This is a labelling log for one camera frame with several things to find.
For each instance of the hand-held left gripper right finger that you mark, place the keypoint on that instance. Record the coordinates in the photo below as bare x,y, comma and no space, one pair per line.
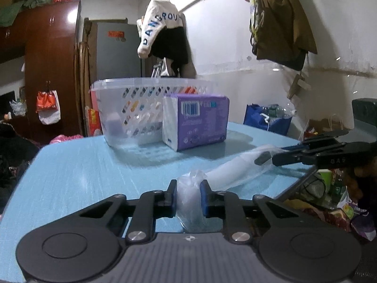
204,199

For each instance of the white lettered sweatshirt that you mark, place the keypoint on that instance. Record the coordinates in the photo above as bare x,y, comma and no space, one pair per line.
153,17

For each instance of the person's right hand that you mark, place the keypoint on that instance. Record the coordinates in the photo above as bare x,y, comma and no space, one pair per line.
356,181

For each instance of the green cloth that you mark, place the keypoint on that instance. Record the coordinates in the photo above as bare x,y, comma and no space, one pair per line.
26,6

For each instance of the clear plastic bag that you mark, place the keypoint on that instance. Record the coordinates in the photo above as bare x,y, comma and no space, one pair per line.
235,168

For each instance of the pink floral blanket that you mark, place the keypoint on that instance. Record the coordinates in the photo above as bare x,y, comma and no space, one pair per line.
66,139

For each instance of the small purple tissue packet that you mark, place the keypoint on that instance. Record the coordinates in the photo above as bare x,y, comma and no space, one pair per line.
113,123

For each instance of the white crumpled plastic bag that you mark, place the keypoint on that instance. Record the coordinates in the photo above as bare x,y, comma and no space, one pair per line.
17,108

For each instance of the red door label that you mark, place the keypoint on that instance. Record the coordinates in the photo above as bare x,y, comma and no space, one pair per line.
115,34

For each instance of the brown wooden wardrobe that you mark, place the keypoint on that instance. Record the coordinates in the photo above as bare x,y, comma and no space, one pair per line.
50,64

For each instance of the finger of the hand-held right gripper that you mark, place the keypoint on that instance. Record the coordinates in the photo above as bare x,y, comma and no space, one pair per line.
324,137
291,156

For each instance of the brown hanging garment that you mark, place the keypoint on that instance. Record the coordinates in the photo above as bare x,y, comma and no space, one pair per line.
282,29

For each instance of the black hanging garment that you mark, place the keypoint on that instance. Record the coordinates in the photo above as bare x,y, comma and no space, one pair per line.
170,44

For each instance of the wooden boards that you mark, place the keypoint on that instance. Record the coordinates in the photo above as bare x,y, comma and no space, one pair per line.
85,64

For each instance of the red printed package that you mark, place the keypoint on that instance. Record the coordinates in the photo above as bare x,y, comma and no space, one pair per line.
94,118

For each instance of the grey door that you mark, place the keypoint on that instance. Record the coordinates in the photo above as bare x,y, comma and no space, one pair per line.
117,56

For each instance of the dark clothing pile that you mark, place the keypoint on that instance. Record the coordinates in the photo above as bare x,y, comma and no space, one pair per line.
14,159

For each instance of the blue shopping bag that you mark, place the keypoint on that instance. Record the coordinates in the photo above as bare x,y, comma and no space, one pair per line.
256,121

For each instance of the wooden wall bracket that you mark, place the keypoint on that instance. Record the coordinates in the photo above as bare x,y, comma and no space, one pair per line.
298,86

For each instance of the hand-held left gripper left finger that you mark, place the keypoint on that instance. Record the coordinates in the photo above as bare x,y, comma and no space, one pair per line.
173,199

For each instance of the orange snack packet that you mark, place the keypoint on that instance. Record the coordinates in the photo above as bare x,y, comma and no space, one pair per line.
190,90

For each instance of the white plastic basket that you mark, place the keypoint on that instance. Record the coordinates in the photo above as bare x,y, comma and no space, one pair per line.
132,81

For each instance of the orange and white hanging bag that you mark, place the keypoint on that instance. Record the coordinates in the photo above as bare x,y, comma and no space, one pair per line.
47,100

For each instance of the purple tissue pack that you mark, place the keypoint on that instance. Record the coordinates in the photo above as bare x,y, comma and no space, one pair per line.
200,129

